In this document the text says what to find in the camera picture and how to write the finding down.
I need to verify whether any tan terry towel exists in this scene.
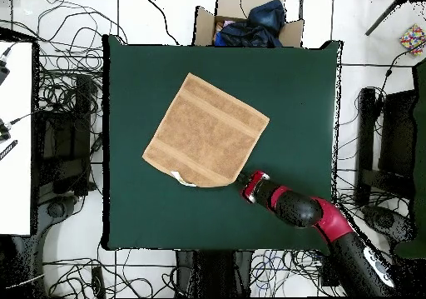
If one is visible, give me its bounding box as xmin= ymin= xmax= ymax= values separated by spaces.
xmin=141 ymin=72 xmax=271 ymax=189

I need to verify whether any multicoloured patterned item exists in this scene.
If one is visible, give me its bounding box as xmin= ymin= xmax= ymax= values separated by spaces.
xmin=399 ymin=23 xmax=426 ymax=57

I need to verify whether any dark green table cloth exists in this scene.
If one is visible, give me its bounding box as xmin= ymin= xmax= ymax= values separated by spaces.
xmin=102 ymin=34 xmax=342 ymax=252

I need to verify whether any black round stand foot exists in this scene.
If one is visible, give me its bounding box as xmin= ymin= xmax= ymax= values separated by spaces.
xmin=46 ymin=201 xmax=67 ymax=218
xmin=360 ymin=205 xmax=417 ymax=243

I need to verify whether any brown cardboard box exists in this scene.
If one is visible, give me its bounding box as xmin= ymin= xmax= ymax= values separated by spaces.
xmin=192 ymin=0 xmax=305 ymax=49

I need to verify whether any dark blue clothing pile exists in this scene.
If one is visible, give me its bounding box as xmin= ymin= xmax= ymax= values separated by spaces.
xmin=214 ymin=0 xmax=287 ymax=48

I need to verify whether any green cloth side table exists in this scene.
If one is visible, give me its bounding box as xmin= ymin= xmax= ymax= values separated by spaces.
xmin=394 ymin=57 xmax=426 ymax=260

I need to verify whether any black power strip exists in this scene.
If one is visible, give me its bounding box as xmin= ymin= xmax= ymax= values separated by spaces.
xmin=90 ymin=265 xmax=107 ymax=298

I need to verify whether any thin black rod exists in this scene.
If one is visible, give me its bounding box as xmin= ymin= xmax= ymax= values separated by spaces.
xmin=364 ymin=0 xmax=409 ymax=37

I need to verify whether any white side table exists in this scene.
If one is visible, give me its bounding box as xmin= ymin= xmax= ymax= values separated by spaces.
xmin=0 ymin=40 xmax=34 ymax=237

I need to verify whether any black slotted strip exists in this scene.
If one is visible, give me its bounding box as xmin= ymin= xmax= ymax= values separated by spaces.
xmin=0 ymin=139 xmax=18 ymax=162

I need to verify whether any black cable tangle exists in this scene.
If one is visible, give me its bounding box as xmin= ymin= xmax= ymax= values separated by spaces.
xmin=42 ymin=242 xmax=177 ymax=298
xmin=250 ymin=112 xmax=397 ymax=297
xmin=0 ymin=0 xmax=129 ymax=113

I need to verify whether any black cable with connector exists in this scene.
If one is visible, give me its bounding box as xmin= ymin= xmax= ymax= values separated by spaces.
xmin=379 ymin=47 xmax=426 ymax=95

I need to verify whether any single black cable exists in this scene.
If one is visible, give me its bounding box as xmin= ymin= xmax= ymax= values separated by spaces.
xmin=143 ymin=0 xmax=181 ymax=46

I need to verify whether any black equipment frame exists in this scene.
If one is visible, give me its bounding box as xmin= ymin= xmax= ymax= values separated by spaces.
xmin=32 ymin=73 xmax=97 ymax=200

